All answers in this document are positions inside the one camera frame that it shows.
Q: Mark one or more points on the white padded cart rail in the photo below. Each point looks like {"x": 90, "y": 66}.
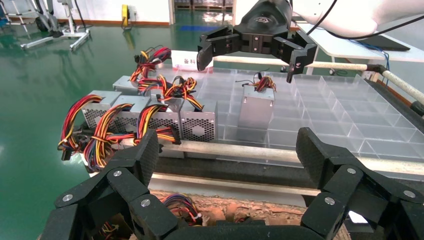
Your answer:
{"x": 404, "y": 86}
{"x": 331, "y": 65}
{"x": 232, "y": 150}

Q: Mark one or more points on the white metal floor stand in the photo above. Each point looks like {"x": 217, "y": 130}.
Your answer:
{"x": 71, "y": 20}

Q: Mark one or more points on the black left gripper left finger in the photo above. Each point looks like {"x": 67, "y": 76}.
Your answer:
{"x": 126, "y": 185}

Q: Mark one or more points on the white work table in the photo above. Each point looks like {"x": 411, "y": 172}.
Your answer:
{"x": 338, "y": 46}

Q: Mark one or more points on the yellow wall device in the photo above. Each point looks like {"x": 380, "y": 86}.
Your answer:
{"x": 125, "y": 15}

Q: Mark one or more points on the brown cardboard divider box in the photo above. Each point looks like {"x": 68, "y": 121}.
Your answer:
{"x": 265, "y": 210}

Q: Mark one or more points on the white label sign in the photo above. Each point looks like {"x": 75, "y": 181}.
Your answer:
{"x": 185, "y": 61}

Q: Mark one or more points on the clear plastic divider tray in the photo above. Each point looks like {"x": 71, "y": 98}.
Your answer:
{"x": 348, "y": 112}

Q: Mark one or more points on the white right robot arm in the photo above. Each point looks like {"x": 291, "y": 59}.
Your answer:
{"x": 348, "y": 16}

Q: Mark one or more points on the black flat pad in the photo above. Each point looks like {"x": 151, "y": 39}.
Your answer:
{"x": 384, "y": 43}

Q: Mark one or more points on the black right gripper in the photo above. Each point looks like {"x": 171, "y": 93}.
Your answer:
{"x": 263, "y": 23}

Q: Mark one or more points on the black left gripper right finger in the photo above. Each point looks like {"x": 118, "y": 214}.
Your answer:
{"x": 344, "y": 185}

